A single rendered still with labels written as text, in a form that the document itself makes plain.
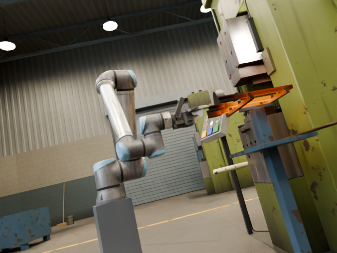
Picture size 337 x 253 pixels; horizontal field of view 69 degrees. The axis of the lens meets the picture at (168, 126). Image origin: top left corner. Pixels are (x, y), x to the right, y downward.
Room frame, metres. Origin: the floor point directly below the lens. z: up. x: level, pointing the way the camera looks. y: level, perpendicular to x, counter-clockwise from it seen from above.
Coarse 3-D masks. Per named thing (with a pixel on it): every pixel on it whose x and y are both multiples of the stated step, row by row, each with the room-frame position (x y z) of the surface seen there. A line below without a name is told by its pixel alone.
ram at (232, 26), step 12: (228, 24) 1.78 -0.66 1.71; (240, 24) 1.79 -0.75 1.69; (228, 36) 1.81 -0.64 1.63; (240, 36) 1.79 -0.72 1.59; (228, 48) 1.89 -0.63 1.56; (240, 48) 1.79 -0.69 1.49; (252, 48) 1.79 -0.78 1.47; (228, 60) 1.96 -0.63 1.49; (240, 60) 1.78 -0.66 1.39; (252, 60) 1.79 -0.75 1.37; (228, 72) 2.04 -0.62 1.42
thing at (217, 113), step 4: (248, 104) 1.49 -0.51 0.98; (252, 104) 1.50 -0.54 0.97; (256, 104) 1.51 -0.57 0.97; (232, 108) 1.47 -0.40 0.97; (208, 112) 1.44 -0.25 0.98; (212, 112) 1.45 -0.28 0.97; (216, 112) 1.45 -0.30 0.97; (220, 112) 1.46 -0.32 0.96; (224, 112) 1.46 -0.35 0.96; (208, 116) 1.45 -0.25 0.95; (212, 116) 1.44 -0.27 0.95; (216, 116) 1.47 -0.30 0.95
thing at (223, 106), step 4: (264, 96) 1.39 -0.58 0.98; (268, 96) 1.39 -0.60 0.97; (252, 100) 1.37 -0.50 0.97; (256, 100) 1.37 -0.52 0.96; (260, 100) 1.38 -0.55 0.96; (264, 100) 1.40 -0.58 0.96; (216, 104) 1.32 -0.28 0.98; (220, 104) 1.33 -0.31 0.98; (224, 104) 1.33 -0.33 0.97; (228, 104) 1.34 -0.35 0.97; (232, 104) 1.34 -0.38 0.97; (236, 104) 1.35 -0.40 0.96; (212, 108) 1.33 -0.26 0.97; (216, 108) 1.33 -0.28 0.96; (220, 108) 1.32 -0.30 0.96; (224, 108) 1.34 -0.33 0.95
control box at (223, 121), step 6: (222, 114) 2.31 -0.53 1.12; (204, 120) 2.60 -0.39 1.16; (210, 120) 2.49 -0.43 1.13; (222, 120) 2.29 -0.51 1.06; (228, 120) 2.33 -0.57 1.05; (204, 126) 2.56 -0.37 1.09; (210, 126) 2.45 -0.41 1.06; (222, 126) 2.28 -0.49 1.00; (216, 132) 2.31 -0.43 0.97; (222, 132) 2.27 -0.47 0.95; (204, 138) 2.49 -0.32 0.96; (210, 138) 2.44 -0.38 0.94; (216, 138) 2.41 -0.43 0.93
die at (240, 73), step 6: (246, 66) 1.84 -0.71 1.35; (252, 66) 1.84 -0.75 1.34; (258, 66) 1.84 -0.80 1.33; (264, 66) 1.85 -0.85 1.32; (234, 72) 1.92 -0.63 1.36; (240, 72) 1.83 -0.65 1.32; (246, 72) 1.84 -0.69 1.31; (252, 72) 1.84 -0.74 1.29; (258, 72) 1.84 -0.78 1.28; (264, 72) 1.85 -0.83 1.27; (234, 78) 1.95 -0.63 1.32; (240, 78) 1.84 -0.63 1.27; (246, 78) 1.87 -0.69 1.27; (234, 84) 1.99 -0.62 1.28; (240, 84) 1.99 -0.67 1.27; (246, 84) 2.03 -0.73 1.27
